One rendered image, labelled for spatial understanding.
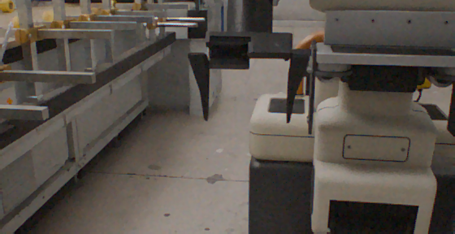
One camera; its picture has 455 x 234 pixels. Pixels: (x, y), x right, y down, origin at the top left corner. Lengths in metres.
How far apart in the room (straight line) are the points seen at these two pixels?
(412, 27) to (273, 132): 0.48
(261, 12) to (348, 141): 0.42
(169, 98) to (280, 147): 2.84
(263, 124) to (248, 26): 0.65
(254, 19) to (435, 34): 0.40
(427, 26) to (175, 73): 3.19
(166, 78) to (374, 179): 3.16
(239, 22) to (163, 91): 3.43
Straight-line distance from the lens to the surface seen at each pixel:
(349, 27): 0.84
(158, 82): 3.98
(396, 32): 0.86
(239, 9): 0.57
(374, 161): 0.95
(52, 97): 1.89
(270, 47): 0.54
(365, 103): 0.93
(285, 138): 1.19
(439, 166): 1.13
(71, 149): 2.65
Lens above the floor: 1.17
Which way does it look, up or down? 17 degrees down
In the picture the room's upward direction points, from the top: straight up
